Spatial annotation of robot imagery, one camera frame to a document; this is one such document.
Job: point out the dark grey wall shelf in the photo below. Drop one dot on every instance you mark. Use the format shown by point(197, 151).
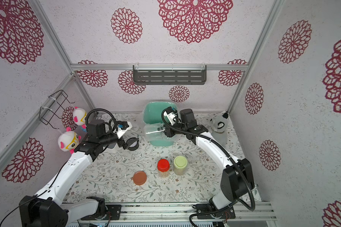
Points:
point(169, 75)

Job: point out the grey husky plush toy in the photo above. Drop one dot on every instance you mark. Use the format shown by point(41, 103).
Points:
point(219, 125)

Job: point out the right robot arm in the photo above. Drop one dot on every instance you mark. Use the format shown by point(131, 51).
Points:
point(237, 180)

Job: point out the green lid peanut jar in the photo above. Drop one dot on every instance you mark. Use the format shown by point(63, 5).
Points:
point(180, 165)

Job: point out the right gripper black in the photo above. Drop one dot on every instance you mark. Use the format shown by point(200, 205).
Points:
point(168, 132)

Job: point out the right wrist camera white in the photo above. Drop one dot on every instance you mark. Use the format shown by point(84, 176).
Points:
point(171, 117)

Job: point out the plush toy blue dotted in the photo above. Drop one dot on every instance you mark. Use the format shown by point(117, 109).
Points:
point(79, 117)

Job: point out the red lid peanut jar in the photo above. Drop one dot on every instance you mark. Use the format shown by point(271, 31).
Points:
point(163, 167)

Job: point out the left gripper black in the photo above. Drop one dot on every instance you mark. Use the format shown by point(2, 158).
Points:
point(122, 143)

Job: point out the glass peanut jar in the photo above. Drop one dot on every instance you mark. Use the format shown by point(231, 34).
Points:
point(155, 132)

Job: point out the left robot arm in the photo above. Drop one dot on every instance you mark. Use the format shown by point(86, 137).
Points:
point(46, 208)

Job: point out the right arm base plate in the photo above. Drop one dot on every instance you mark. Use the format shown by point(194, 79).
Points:
point(206, 211)

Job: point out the plush toy red striped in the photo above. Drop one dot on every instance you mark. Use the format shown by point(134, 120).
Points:
point(68, 140)

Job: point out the black wire wall rack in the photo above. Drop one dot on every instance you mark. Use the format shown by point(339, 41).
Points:
point(59, 110)

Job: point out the brown jar lid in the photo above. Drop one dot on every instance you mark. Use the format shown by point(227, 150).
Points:
point(139, 178)

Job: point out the green trash bin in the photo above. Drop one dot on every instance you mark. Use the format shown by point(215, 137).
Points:
point(152, 115)

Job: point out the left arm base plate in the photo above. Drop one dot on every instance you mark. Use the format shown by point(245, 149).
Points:
point(111, 212)

